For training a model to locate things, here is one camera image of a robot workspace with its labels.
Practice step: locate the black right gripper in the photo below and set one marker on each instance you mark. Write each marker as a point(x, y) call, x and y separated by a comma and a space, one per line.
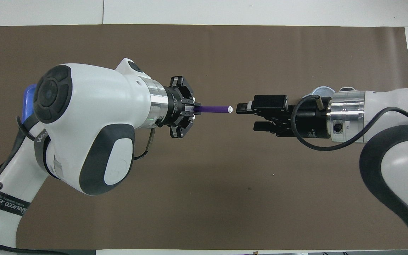
point(306, 120)

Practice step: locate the brown paper table mat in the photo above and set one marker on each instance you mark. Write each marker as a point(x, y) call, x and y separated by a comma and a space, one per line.
point(204, 198)

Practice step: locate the blue plastic tray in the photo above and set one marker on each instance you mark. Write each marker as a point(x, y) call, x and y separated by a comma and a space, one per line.
point(28, 102)

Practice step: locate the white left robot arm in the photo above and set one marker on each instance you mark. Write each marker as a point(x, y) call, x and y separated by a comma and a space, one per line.
point(94, 106)

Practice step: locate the purple marker pen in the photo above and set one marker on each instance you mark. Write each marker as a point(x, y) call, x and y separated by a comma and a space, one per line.
point(212, 109)

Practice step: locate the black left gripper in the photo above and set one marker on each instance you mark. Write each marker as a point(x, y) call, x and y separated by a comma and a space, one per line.
point(175, 106)

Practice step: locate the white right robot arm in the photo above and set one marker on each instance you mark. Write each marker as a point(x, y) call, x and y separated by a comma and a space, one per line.
point(395, 106)

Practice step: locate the silver mesh pen cup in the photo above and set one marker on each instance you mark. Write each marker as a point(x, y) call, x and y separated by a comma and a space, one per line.
point(322, 90)

